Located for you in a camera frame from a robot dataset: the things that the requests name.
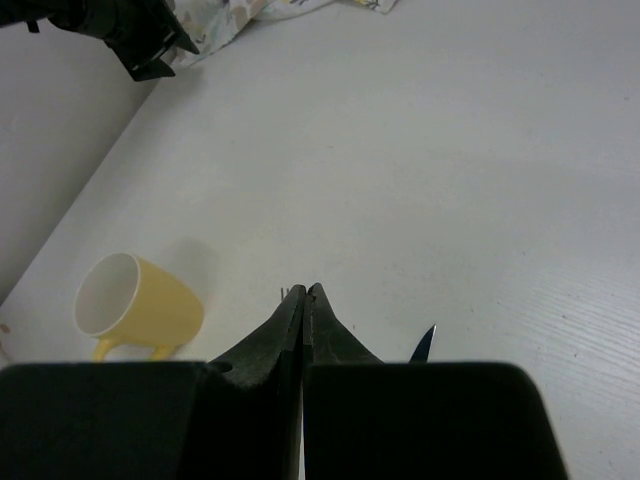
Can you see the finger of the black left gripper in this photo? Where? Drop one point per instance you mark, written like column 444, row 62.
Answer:
column 143, row 32

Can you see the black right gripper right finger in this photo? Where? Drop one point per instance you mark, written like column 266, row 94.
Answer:
column 367, row 419

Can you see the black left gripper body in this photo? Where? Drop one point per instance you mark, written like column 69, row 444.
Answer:
column 97, row 19

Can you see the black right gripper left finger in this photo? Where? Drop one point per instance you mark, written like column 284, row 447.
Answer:
column 235, row 417

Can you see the floral animal print placemat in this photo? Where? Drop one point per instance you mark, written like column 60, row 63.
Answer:
column 213, row 24

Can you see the knife with green handle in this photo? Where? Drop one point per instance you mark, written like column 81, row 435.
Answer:
column 422, row 350

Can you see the yellow ceramic mug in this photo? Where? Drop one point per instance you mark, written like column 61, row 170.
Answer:
column 127, row 300

